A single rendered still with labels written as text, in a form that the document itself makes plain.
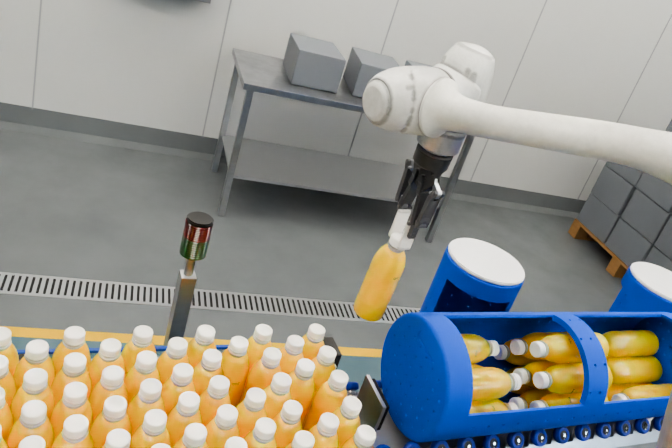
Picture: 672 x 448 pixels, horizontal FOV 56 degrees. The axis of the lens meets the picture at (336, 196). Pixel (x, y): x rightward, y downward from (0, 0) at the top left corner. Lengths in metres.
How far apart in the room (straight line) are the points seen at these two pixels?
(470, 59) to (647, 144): 0.33
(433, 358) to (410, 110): 0.61
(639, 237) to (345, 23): 2.70
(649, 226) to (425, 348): 3.87
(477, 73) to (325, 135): 3.79
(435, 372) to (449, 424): 0.11
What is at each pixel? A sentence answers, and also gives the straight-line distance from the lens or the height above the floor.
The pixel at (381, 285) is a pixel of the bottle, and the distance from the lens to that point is 1.40.
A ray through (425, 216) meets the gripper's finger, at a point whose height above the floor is 1.48.
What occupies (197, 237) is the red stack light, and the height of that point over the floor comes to 1.22.
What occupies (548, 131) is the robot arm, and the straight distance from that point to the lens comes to 1.02.
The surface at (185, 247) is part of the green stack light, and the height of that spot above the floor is 1.19.
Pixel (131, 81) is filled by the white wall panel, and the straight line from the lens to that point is 4.63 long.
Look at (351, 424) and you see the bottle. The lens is 1.35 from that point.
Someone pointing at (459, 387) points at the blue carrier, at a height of 1.17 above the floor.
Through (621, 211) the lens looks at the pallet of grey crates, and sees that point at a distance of 5.41.
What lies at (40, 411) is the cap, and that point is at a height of 1.12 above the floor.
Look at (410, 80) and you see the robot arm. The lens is 1.05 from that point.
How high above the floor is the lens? 2.00
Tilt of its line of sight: 25 degrees down
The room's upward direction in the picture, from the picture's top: 18 degrees clockwise
